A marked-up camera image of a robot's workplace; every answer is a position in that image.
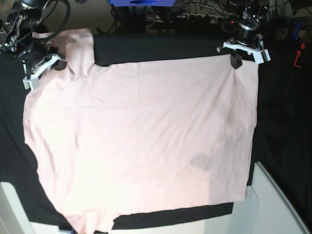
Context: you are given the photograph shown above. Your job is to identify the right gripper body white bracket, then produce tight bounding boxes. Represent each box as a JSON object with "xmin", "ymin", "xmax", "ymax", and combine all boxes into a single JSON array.
[{"xmin": 22, "ymin": 54, "xmax": 65, "ymax": 91}]

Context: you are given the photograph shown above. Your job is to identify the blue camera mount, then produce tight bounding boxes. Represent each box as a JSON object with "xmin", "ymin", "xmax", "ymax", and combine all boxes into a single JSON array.
[{"xmin": 108, "ymin": 0, "xmax": 175, "ymax": 7}]

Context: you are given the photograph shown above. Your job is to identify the black table cloth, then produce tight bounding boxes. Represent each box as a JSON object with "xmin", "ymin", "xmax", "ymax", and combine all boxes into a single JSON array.
[{"xmin": 0, "ymin": 34, "xmax": 312, "ymax": 229}]

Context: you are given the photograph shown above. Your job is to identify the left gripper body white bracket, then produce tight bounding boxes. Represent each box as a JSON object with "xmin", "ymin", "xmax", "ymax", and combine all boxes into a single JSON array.
[{"xmin": 216, "ymin": 39, "xmax": 271, "ymax": 64}]

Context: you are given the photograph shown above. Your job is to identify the black power strip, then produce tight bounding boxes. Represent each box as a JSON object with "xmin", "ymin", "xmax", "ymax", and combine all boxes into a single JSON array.
[{"xmin": 146, "ymin": 13, "xmax": 224, "ymax": 24}]

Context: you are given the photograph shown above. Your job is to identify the red and black clamp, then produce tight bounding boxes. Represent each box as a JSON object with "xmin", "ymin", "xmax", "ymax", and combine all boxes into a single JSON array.
[{"xmin": 293, "ymin": 43, "xmax": 306, "ymax": 68}]

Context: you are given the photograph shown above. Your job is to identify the blue handled tool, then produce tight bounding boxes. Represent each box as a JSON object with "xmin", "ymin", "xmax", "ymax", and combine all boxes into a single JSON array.
[{"xmin": 291, "ymin": 21, "xmax": 302, "ymax": 42}]

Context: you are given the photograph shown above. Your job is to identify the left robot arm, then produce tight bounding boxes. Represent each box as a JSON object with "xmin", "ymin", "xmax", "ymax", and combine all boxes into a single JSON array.
[{"xmin": 217, "ymin": 0, "xmax": 271, "ymax": 69}]

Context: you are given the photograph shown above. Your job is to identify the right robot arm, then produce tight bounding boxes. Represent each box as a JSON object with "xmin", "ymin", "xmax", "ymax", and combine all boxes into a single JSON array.
[{"xmin": 0, "ymin": 0, "xmax": 71, "ymax": 90}]

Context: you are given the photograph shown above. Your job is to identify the pink T-shirt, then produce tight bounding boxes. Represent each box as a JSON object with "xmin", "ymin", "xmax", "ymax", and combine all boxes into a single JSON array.
[{"xmin": 23, "ymin": 29, "xmax": 258, "ymax": 234}]

